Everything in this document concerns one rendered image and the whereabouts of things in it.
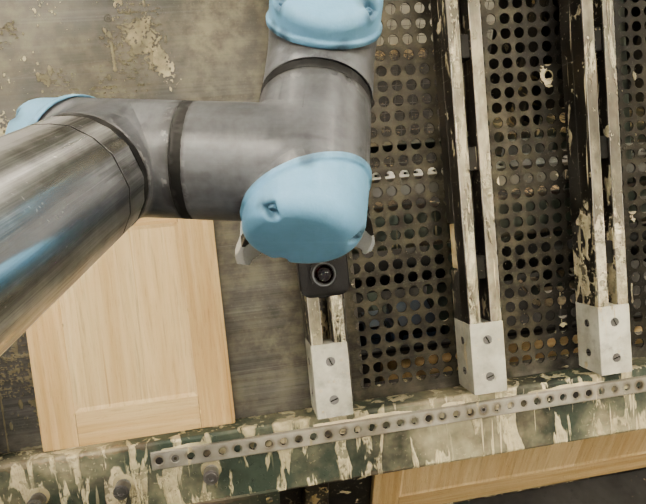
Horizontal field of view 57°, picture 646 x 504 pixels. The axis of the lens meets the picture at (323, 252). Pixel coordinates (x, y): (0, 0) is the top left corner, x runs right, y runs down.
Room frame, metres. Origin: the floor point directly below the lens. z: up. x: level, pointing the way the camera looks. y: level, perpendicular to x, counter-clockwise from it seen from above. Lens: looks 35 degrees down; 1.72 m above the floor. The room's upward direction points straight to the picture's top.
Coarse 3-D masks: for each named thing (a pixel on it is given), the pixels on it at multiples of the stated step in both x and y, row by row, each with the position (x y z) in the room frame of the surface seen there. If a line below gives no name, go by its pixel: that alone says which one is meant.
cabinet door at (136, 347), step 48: (144, 240) 0.81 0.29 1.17; (192, 240) 0.81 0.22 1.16; (96, 288) 0.76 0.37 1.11; (144, 288) 0.77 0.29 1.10; (192, 288) 0.77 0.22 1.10; (48, 336) 0.70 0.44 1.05; (96, 336) 0.72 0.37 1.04; (144, 336) 0.72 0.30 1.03; (192, 336) 0.73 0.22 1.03; (48, 384) 0.66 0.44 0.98; (96, 384) 0.67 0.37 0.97; (144, 384) 0.68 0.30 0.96; (192, 384) 0.69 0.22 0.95; (48, 432) 0.62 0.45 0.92; (96, 432) 0.63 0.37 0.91; (144, 432) 0.64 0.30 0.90
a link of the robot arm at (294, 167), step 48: (288, 96) 0.35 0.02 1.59; (336, 96) 0.35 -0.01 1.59; (192, 144) 0.32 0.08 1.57; (240, 144) 0.32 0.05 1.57; (288, 144) 0.31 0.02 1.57; (336, 144) 0.32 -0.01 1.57; (192, 192) 0.31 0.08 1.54; (240, 192) 0.31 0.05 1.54; (288, 192) 0.28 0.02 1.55; (336, 192) 0.29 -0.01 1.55; (288, 240) 0.29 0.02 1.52; (336, 240) 0.29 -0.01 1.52
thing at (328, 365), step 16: (304, 304) 0.77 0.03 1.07; (320, 304) 0.77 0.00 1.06; (336, 304) 0.75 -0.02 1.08; (304, 320) 0.77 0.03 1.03; (320, 320) 0.73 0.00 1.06; (336, 320) 0.73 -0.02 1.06; (320, 336) 0.72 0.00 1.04; (336, 336) 0.72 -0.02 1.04; (320, 352) 0.70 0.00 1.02; (336, 352) 0.71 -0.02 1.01; (320, 368) 0.69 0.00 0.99; (336, 368) 0.69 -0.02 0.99; (320, 384) 0.68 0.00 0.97; (336, 384) 0.68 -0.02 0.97; (320, 400) 0.66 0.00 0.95; (336, 400) 0.66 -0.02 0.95; (320, 416) 0.65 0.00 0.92; (336, 416) 0.65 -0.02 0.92
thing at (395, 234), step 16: (624, 16) 1.21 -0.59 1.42; (624, 80) 1.15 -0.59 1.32; (624, 96) 1.13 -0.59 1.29; (624, 112) 1.11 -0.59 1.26; (624, 128) 1.10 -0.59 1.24; (528, 192) 1.03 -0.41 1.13; (544, 192) 1.00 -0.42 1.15; (640, 192) 1.01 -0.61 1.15; (368, 208) 0.97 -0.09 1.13; (512, 208) 0.97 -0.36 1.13; (528, 208) 0.97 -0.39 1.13; (544, 208) 0.98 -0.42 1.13; (640, 208) 0.99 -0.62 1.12; (448, 224) 0.94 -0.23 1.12; (528, 224) 0.96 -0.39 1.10; (448, 240) 0.92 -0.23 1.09
